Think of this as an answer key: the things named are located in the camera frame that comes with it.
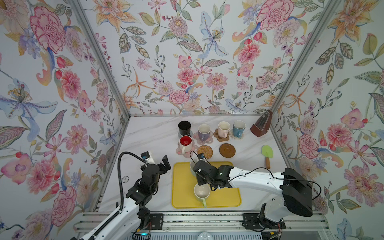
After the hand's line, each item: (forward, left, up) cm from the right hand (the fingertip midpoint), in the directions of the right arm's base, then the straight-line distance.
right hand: (197, 174), depth 82 cm
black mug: (+32, +9, +3) cm, 33 cm away
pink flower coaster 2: (+16, +7, -6) cm, 19 cm away
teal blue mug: (+35, -28, +1) cm, 45 cm away
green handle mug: (-7, -3, -6) cm, 10 cm away
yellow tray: (-3, +8, -6) cm, 10 cm away
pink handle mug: (+32, -16, +2) cm, 36 cm away
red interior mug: (+24, +9, -4) cm, 26 cm away
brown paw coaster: (+30, -16, -7) cm, 35 cm away
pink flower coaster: (+29, -8, -7) cm, 31 cm away
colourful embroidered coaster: (+33, -24, -6) cm, 41 cm away
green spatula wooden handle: (+22, -47, -9) cm, 52 cm away
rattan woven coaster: (+21, -6, -7) cm, 22 cm away
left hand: (+5, +19, +7) cm, 21 cm away
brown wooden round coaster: (+21, -20, -7) cm, 30 cm away
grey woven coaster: (+28, +5, 0) cm, 28 cm away
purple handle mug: (+33, -4, -3) cm, 33 cm away
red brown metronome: (+37, -44, +1) cm, 58 cm away
